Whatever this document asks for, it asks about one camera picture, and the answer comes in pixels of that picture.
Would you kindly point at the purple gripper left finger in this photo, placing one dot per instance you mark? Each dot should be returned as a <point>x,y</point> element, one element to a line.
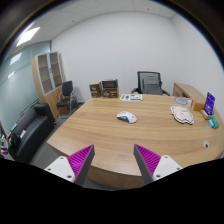
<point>73,168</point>

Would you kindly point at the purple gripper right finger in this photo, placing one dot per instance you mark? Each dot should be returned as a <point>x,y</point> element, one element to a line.
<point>152,166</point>

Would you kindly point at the wooden conference table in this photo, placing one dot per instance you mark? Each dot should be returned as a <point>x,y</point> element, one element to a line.
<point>96,123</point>

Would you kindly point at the black leather sofa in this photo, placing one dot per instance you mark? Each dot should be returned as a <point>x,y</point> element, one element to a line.
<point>32,129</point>

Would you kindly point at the black visitor chair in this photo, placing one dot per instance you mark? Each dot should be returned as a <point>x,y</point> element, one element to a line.
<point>67,97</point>

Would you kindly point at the round grey plate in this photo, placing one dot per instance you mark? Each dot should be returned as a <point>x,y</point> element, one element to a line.
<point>183,101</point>

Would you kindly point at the green small packet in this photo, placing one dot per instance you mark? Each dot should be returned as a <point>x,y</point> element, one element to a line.
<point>213,122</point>

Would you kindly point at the brown wooden box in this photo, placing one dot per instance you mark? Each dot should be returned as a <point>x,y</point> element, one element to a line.
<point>197,106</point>

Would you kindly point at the green and white leaflet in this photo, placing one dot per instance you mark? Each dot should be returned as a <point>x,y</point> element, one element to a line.
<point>131,97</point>

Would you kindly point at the wooden side cabinet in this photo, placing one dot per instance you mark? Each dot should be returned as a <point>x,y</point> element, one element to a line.
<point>188,91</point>

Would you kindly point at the small brown cardboard box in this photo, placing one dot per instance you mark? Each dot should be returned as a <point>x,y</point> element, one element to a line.
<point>95,89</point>

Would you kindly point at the grey mesh office chair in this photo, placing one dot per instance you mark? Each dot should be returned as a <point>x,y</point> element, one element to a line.
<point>149,83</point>

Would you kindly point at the large dark cardboard box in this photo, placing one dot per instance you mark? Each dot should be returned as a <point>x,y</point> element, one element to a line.
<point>110,88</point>

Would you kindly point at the wooden glass-door cabinet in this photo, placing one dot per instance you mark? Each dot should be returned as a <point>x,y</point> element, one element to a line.
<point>48,78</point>

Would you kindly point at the ceiling light panel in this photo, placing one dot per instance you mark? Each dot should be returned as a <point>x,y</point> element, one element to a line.
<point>27,36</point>

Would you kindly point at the white table cable grommet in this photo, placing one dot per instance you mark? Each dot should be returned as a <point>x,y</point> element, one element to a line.
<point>206,144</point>

